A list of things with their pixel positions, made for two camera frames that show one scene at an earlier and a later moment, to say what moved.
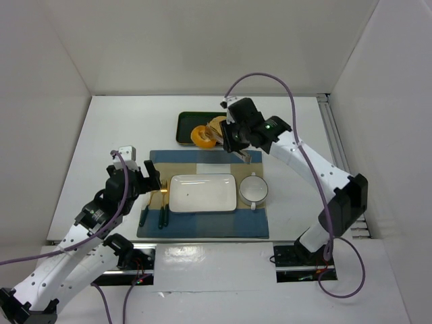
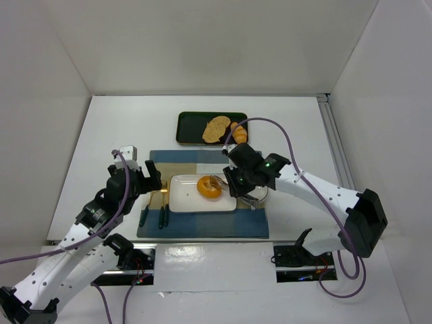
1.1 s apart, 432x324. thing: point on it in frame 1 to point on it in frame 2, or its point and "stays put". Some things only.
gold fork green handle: x=164 y=186 stays put
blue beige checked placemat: x=156 y=219 stays put
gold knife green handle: x=166 y=211 stays put
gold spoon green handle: x=145 y=212 stays put
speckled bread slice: x=215 y=123 stays put
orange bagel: x=199 y=138 to x=208 y=187
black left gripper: x=144 y=179 stays put
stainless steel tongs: x=219 y=139 to x=226 y=186
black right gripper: x=229 y=138 to x=232 y=182
